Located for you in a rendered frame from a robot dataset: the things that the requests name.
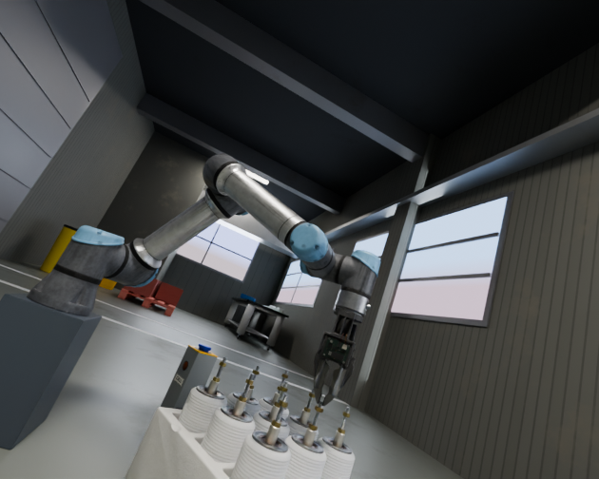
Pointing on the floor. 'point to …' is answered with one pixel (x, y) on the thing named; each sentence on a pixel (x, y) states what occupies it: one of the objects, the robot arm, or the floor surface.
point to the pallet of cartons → (154, 295)
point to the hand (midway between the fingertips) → (322, 397)
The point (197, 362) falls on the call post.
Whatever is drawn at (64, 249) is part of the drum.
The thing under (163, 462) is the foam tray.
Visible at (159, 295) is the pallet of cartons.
